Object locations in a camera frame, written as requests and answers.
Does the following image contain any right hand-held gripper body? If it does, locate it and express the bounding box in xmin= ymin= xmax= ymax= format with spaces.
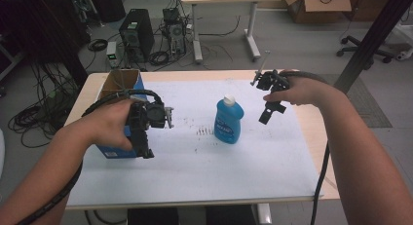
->
xmin=249 ymin=50 xmax=291 ymax=94

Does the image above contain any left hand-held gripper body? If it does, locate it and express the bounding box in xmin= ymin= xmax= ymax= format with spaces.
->
xmin=128 ymin=99 xmax=175 ymax=137

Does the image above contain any blue cardboard box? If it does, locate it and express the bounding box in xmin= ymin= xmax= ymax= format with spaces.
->
xmin=95 ymin=68 xmax=148 ymax=160

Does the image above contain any blue bottle with white cap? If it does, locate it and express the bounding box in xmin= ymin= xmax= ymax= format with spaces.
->
xmin=213 ymin=94 xmax=245 ymax=145

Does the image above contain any person's right hand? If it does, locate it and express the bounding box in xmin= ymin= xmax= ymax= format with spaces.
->
xmin=262 ymin=68 xmax=339 ymax=106

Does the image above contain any person's left hand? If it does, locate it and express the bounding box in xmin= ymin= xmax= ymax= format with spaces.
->
xmin=86 ymin=98 xmax=137 ymax=152

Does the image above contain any white table mat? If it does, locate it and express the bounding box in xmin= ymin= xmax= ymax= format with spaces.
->
xmin=66 ymin=79 xmax=324 ymax=208

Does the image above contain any small grey power supply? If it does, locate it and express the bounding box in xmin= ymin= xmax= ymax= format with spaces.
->
xmin=105 ymin=40 xmax=121 ymax=69

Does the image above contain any open grey computer case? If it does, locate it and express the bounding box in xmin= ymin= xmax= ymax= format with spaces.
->
xmin=162 ymin=7 xmax=188 ymax=57

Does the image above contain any black computer tower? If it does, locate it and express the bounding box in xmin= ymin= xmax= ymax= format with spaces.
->
xmin=118 ymin=8 xmax=156 ymax=64

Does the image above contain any brown cardboard box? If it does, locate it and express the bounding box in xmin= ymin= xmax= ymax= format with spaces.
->
xmin=283 ymin=0 xmax=353 ymax=24

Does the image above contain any grey floor mat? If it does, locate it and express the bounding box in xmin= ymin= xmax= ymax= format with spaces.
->
xmin=319 ymin=73 xmax=394 ymax=129

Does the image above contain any black office chair base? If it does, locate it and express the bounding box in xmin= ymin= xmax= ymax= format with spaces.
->
xmin=335 ymin=34 xmax=395 ymax=71

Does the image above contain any white table leg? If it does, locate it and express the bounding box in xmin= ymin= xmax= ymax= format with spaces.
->
xmin=256 ymin=203 xmax=274 ymax=225

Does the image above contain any white plastic object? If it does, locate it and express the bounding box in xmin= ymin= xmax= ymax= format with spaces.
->
xmin=394 ymin=23 xmax=413 ymax=62

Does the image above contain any dark curtain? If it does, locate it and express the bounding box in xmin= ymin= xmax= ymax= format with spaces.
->
xmin=0 ymin=0 xmax=93 ymax=88

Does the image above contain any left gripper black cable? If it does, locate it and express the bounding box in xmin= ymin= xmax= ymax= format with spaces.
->
xmin=16 ymin=88 xmax=165 ymax=225

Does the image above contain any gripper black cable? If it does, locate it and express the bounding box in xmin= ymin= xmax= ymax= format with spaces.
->
xmin=16 ymin=88 xmax=165 ymax=225
xmin=282 ymin=70 xmax=331 ymax=225

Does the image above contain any black coiled cable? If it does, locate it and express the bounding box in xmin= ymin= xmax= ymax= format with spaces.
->
xmin=147 ymin=50 xmax=170 ymax=66
xmin=87 ymin=38 xmax=109 ymax=53

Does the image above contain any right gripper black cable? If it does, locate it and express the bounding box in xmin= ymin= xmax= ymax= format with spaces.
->
xmin=282 ymin=70 xmax=331 ymax=225

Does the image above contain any black metal stand post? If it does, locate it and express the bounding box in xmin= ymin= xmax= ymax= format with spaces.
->
xmin=333 ymin=0 xmax=413 ymax=94

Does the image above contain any black floor cable bundle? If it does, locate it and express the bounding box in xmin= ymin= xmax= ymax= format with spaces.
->
xmin=7 ymin=62 xmax=81 ymax=149

